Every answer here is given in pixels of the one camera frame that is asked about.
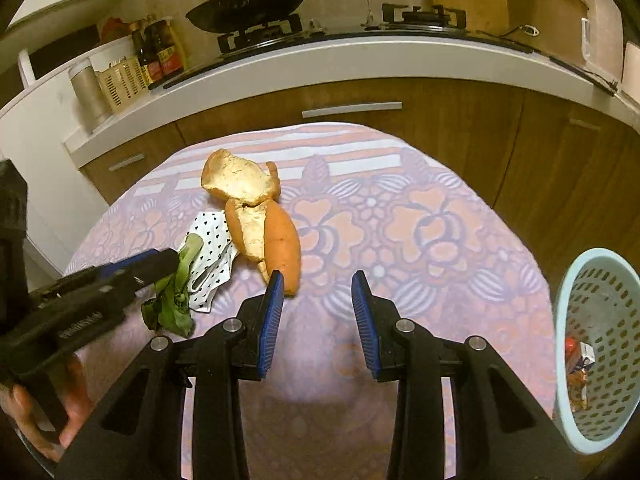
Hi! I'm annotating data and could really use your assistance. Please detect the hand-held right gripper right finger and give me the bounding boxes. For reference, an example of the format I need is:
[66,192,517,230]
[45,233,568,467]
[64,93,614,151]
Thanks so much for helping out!
[351,270,583,480]

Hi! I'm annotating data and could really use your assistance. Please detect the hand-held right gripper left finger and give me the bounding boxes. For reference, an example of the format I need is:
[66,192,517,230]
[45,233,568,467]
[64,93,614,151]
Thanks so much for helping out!
[55,270,286,480]

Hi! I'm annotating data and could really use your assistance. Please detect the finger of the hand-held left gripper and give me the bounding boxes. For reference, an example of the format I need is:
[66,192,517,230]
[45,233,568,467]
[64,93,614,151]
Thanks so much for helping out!
[122,248,180,292]
[62,254,151,282]

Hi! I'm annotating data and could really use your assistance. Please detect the green vegetable leaf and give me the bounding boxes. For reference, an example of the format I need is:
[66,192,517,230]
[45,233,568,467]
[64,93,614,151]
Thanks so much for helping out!
[141,237,203,338]

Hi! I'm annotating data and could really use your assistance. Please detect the long orange peel piece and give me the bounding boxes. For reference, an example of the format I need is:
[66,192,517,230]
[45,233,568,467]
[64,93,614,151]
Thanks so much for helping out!
[224,199,302,297]

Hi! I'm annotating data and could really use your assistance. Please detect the broad orange peel piece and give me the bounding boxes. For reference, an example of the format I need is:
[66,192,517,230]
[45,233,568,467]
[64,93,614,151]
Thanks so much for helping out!
[201,148,282,207]

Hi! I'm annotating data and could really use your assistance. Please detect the teal plastic basket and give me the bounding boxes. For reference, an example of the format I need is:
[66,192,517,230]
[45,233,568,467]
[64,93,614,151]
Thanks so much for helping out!
[552,247,640,456]

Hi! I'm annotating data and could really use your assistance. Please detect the colourful snack wrapper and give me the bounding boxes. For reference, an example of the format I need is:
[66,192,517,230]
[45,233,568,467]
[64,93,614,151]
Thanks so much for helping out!
[567,367,591,413]

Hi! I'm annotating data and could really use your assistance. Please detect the person's left hand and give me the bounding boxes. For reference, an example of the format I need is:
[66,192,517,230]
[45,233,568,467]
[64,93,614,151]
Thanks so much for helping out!
[0,355,94,463]

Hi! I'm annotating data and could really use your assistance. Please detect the polka dot wrapper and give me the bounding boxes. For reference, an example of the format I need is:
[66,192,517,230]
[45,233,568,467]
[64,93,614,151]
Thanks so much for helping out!
[182,211,240,315]

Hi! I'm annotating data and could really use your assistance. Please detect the floral tablecloth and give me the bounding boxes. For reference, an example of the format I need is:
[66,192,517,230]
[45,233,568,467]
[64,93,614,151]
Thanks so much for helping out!
[62,122,556,480]

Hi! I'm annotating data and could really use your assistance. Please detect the white side cabinet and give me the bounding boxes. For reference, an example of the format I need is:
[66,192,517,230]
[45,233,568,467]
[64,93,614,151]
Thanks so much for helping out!
[0,40,138,281]

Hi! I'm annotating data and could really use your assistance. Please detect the grey cylindrical canister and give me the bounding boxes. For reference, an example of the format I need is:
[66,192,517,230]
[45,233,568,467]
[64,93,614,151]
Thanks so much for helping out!
[68,58,113,133]

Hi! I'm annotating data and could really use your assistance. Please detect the woven chopstick holder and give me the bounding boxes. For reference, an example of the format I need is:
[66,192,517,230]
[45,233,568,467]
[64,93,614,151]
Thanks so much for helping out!
[96,56,149,115]

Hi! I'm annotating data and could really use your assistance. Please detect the dark sauce bottle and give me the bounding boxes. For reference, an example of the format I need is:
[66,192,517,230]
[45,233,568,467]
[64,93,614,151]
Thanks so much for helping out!
[131,19,156,88]
[147,14,185,81]

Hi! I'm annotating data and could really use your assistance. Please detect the wooden base cabinets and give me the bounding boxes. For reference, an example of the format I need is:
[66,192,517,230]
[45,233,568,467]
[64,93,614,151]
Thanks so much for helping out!
[80,77,640,281]

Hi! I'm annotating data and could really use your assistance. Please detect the red pouch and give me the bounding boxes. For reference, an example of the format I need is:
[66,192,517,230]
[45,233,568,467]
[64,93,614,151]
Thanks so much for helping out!
[99,16,132,43]

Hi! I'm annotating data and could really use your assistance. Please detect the black gas stove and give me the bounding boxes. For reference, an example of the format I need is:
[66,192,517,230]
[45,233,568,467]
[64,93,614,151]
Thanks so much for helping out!
[162,2,533,92]

